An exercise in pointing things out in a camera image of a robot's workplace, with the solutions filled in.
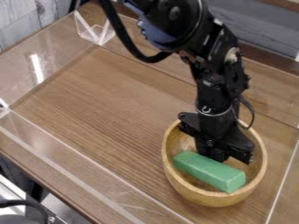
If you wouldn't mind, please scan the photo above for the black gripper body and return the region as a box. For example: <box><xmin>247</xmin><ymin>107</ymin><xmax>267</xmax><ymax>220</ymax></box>
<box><xmin>177</xmin><ymin>107</ymin><xmax>255</xmax><ymax>165</ymax></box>

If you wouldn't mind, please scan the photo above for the black cable bottom left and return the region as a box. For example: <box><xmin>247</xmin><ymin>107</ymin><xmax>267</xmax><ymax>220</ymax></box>
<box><xmin>0</xmin><ymin>199</ymin><xmax>49</xmax><ymax>224</ymax></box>

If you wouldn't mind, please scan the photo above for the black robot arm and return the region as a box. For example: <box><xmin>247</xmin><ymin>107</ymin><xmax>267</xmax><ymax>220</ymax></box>
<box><xmin>122</xmin><ymin>0</ymin><xmax>255</xmax><ymax>164</ymax></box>

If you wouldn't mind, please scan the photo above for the clear acrylic corner bracket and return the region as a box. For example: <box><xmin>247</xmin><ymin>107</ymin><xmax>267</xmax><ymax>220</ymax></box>
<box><xmin>73</xmin><ymin>11</ymin><xmax>116</xmax><ymax>46</ymax></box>

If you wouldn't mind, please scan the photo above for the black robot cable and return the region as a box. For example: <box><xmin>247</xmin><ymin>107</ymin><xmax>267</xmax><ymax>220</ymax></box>
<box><xmin>97</xmin><ymin>0</ymin><xmax>176</xmax><ymax>64</ymax></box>

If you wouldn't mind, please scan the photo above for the green rectangular block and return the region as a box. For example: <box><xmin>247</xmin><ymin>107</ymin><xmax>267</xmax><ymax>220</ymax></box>
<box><xmin>172</xmin><ymin>150</ymin><xmax>247</xmax><ymax>193</ymax></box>

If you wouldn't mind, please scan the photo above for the brown wooden bowl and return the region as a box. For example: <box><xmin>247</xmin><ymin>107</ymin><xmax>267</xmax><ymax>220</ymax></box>
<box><xmin>161</xmin><ymin>120</ymin><xmax>268</xmax><ymax>207</ymax></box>

